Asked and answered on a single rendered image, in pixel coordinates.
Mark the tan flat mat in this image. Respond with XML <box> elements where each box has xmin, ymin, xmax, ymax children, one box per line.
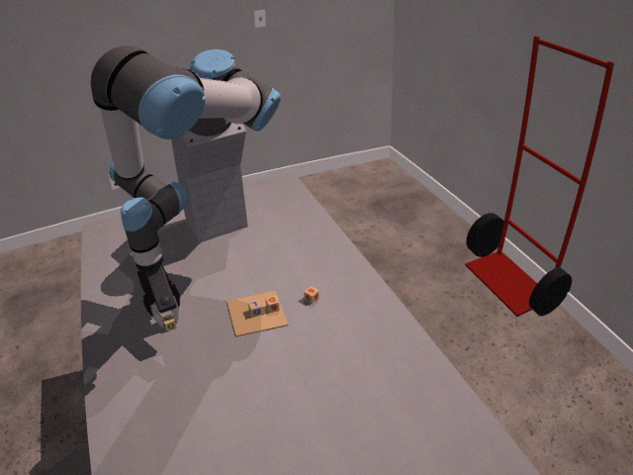
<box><xmin>227</xmin><ymin>291</ymin><xmax>288</xmax><ymax>336</ymax></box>

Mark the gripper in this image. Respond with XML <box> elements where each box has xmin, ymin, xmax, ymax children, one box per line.
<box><xmin>136</xmin><ymin>256</ymin><xmax>180</xmax><ymax>329</ymax></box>

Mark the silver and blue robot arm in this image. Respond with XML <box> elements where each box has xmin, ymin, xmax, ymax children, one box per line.
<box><xmin>91</xmin><ymin>46</ymin><xmax>281</xmax><ymax>266</ymax></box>

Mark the tan block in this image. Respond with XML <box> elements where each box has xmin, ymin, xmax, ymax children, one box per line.
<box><xmin>265</xmin><ymin>296</ymin><xmax>280</xmax><ymax>313</ymax></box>
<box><xmin>162</xmin><ymin>314</ymin><xmax>177</xmax><ymax>331</ymax></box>
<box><xmin>304</xmin><ymin>286</ymin><xmax>319</xmax><ymax>303</ymax></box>
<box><xmin>248</xmin><ymin>300</ymin><xmax>262</xmax><ymax>317</ymax></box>

